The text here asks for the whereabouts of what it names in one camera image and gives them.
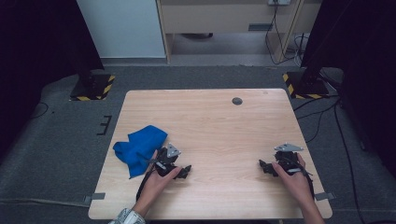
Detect thin black floor cable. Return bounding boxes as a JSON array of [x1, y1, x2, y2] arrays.
[[31, 102, 50, 119]]

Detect left hand-held gripper black cable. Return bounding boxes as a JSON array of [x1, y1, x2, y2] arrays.
[[135, 167, 157, 202]]

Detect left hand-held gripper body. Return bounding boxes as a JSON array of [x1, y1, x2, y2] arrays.
[[150, 142, 182, 178]]

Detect hand-held gripper black cable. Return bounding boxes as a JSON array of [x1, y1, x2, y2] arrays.
[[135, 167, 157, 202], [299, 167, 316, 200]]

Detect light wooden desk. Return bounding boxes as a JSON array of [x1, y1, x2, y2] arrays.
[[155, 0, 323, 64]]

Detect black stand base striped edge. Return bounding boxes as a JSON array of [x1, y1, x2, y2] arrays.
[[282, 71, 331, 100], [69, 73, 116, 102]]

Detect black floor tape mark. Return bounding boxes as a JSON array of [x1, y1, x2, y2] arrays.
[[96, 115, 113, 136]]

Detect black hanging cable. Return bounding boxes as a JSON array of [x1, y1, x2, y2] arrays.
[[264, 3, 303, 66]]

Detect blue cloth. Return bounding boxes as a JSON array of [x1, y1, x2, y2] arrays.
[[112, 124, 169, 180]]

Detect white panel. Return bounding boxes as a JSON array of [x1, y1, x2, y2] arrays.
[[77, 0, 166, 59]]

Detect grey tape piece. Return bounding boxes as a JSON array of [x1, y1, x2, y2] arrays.
[[83, 192, 106, 204], [313, 191, 336, 202]]

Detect person's right hand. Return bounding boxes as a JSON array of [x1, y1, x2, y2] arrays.
[[271, 153, 314, 205]]

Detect right hand-held gripper black cable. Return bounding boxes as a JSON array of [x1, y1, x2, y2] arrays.
[[299, 167, 316, 200]]

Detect black curtain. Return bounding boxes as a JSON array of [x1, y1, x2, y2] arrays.
[[0, 0, 106, 162], [300, 0, 396, 171]]

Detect long black floor cable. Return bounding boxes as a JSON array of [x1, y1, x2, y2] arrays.
[[333, 101, 367, 224]]

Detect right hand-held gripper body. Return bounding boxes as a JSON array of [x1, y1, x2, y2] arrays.
[[273, 142, 304, 176]]

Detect person's left hand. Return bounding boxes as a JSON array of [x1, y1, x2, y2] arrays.
[[138, 149, 183, 205]]

